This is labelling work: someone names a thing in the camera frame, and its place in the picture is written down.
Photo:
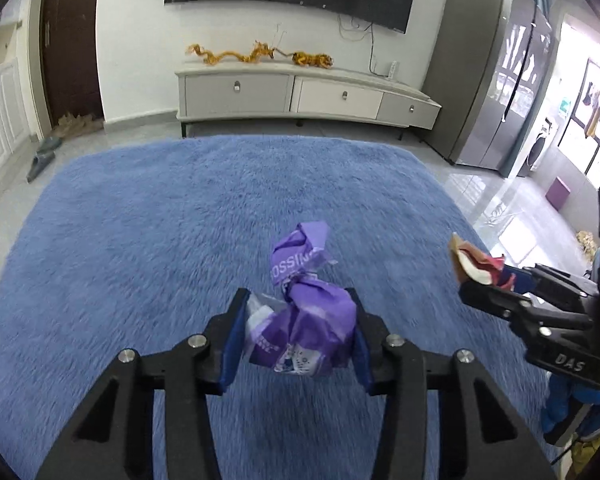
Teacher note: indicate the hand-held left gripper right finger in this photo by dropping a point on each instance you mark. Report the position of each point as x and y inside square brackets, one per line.
[361, 360]

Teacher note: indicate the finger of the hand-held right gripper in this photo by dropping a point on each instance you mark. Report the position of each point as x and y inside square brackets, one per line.
[485, 297]
[517, 279]

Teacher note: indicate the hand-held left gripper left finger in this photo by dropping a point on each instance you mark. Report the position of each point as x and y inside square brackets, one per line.
[232, 350]

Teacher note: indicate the red tan wrapper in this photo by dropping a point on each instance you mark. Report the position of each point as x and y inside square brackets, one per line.
[472, 265]

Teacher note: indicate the purple wrapper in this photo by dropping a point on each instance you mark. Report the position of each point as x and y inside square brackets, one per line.
[305, 320]

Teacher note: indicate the person's right forearm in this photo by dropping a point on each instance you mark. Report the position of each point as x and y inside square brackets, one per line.
[587, 455]

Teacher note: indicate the person's right hand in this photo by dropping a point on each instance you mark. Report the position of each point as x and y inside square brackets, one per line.
[565, 405]

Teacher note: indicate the tan crumpled object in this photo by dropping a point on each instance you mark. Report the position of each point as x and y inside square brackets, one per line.
[587, 244]

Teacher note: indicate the purple stool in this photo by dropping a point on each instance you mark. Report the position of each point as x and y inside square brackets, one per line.
[559, 192]

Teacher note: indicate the white washing machine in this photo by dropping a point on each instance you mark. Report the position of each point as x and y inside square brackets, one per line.
[542, 145]

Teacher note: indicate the blue fluffy rug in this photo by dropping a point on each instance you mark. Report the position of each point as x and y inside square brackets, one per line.
[155, 235]

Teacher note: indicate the large window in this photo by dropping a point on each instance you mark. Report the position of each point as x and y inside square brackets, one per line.
[580, 110]

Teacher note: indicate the grey refrigerator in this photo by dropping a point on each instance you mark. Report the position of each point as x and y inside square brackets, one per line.
[480, 70]

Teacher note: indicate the white power strip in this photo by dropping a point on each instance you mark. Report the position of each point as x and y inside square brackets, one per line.
[392, 70]

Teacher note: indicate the grey white television cabinet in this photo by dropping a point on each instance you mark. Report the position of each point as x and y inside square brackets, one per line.
[260, 92]

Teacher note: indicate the grey slipper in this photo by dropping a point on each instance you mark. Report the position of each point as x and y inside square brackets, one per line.
[40, 166]
[49, 145]

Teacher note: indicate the golden tiger decoration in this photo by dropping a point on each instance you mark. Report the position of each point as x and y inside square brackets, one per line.
[312, 60]

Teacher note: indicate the golden dragon decoration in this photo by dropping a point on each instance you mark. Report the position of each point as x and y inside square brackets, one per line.
[230, 55]

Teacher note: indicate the dark brown door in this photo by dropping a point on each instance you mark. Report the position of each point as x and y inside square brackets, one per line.
[72, 50]

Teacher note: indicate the white wall cupboards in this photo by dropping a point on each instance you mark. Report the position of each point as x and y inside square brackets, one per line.
[0, 110]

